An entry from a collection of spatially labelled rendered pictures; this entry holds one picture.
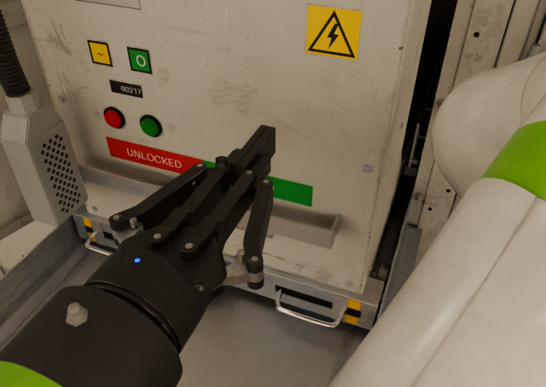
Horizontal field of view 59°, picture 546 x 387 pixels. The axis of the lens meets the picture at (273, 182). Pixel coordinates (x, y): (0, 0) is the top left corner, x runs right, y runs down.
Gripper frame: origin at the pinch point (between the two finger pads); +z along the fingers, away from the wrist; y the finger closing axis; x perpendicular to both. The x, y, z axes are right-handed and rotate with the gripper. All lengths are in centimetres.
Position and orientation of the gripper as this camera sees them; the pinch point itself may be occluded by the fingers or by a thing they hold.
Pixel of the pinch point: (254, 157)
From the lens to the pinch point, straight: 45.1
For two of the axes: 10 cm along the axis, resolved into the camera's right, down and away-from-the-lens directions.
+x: 0.0, -7.9, -6.2
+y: 9.3, 2.3, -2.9
